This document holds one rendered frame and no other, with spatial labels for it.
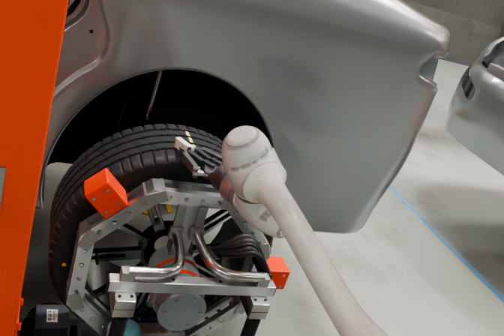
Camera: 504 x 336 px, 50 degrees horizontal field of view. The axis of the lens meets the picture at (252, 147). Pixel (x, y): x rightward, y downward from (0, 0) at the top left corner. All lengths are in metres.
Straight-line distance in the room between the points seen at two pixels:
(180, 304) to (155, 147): 0.42
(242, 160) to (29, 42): 0.47
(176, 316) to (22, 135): 0.60
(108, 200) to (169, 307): 0.31
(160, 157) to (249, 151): 0.43
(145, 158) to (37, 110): 0.38
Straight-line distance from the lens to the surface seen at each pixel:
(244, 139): 1.09
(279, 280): 1.70
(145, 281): 1.33
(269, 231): 1.23
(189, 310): 1.47
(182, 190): 1.43
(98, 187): 1.38
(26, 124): 1.21
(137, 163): 1.46
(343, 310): 1.07
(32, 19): 1.14
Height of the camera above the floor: 1.80
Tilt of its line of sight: 22 degrees down
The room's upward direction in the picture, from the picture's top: 18 degrees clockwise
